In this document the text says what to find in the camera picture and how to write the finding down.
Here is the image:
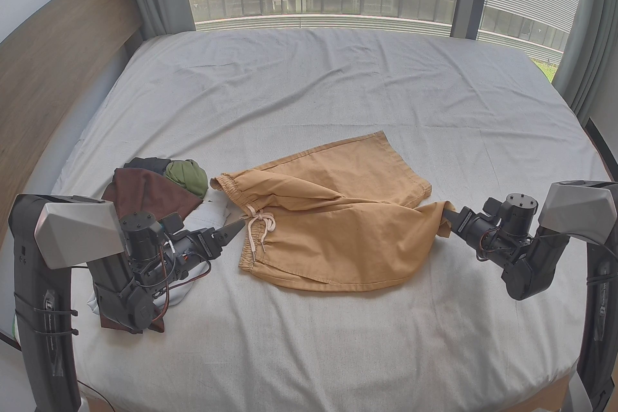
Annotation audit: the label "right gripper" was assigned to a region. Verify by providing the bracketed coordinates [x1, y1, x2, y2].
[451, 206, 500, 251]

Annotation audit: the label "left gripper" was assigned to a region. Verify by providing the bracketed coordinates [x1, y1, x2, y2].
[169, 227, 224, 271]

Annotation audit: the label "tan shorts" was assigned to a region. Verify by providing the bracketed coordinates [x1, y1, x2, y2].
[215, 130, 457, 292]

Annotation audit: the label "pale grey garment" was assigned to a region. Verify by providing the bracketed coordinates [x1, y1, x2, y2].
[87, 200, 232, 319]

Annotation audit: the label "green garment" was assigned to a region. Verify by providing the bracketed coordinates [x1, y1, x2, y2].
[163, 159, 209, 198]

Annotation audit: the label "brown garment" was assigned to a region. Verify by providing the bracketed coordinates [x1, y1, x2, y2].
[99, 168, 204, 334]

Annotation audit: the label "dark grey garment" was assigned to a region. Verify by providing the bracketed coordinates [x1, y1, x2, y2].
[125, 156, 170, 174]

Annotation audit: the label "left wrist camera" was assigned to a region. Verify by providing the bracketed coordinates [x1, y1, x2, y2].
[162, 212, 186, 237]

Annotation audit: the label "black cable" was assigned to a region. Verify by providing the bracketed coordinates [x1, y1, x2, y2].
[80, 381, 117, 412]

